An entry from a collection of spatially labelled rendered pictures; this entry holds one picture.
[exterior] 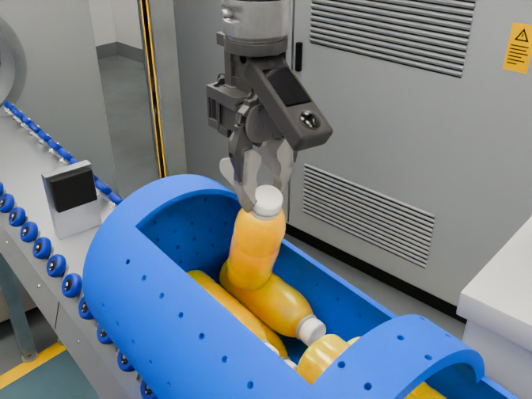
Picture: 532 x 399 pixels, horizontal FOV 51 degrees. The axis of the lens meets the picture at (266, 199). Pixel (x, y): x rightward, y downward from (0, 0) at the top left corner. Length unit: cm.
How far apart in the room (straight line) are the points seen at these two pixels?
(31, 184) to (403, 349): 117
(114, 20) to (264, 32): 522
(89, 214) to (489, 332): 86
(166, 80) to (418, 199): 120
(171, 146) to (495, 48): 107
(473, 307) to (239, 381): 34
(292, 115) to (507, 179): 153
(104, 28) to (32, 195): 436
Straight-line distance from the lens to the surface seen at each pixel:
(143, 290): 70
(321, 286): 82
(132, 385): 94
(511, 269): 83
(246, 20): 60
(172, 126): 146
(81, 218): 128
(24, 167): 163
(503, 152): 202
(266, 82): 60
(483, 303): 76
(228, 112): 66
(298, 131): 57
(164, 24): 138
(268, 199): 69
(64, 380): 227
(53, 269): 114
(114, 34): 582
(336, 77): 228
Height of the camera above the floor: 162
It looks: 31 degrees down
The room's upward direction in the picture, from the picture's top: straight up
